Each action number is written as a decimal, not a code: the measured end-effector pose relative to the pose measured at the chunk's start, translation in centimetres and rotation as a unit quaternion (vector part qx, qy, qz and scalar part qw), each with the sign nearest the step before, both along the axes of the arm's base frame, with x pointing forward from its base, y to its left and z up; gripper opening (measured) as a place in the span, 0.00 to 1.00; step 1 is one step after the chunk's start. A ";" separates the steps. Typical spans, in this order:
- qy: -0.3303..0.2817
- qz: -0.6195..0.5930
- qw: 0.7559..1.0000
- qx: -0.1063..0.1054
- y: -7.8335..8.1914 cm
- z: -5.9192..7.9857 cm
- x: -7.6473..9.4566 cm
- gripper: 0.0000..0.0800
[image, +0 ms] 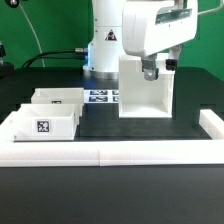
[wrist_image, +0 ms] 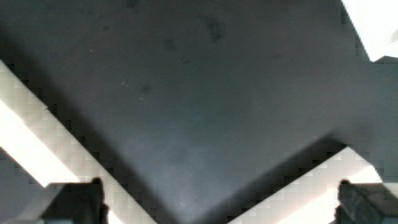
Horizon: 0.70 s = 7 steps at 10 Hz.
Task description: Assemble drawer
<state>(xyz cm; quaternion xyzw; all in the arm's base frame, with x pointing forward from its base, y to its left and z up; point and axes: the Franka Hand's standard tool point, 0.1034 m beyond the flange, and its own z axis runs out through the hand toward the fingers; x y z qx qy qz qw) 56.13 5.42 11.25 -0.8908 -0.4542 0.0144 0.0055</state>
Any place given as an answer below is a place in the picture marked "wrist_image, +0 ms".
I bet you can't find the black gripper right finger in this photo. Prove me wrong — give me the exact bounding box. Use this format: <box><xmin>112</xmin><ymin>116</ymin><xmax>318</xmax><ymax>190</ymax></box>
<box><xmin>334</xmin><ymin>180</ymin><xmax>398</xmax><ymax>224</ymax></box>

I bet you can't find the white foam border frame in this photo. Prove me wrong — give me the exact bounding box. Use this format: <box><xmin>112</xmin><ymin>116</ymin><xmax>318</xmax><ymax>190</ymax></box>
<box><xmin>0</xmin><ymin>61</ymin><xmax>382</xmax><ymax>224</ymax></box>

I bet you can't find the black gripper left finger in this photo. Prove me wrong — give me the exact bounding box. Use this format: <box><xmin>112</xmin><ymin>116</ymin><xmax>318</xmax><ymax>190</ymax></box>
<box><xmin>39</xmin><ymin>178</ymin><xmax>108</xmax><ymax>224</ymax></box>

